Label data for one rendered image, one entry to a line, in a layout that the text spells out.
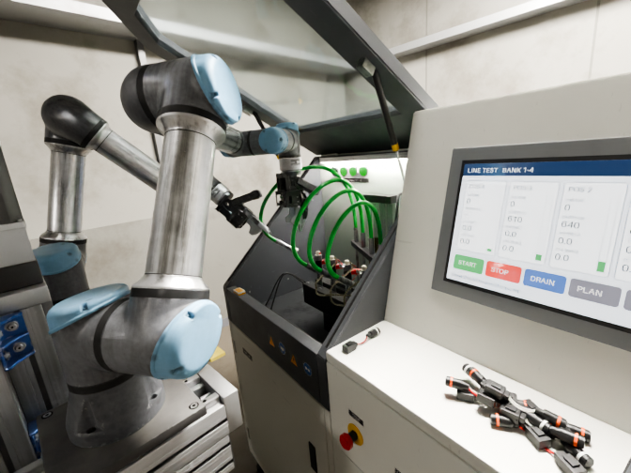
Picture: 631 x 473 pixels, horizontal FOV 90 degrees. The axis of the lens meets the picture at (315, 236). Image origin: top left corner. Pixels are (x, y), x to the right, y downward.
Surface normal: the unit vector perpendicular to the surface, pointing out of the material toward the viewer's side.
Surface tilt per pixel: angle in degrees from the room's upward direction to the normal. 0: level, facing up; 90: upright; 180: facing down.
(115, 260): 90
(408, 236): 76
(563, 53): 90
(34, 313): 90
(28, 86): 90
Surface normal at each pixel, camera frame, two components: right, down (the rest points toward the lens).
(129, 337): -0.29, -0.25
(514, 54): -0.71, 0.23
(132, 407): 0.72, -0.20
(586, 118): -0.79, -0.03
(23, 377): 0.70, 0.12
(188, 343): 0.95, 0.12
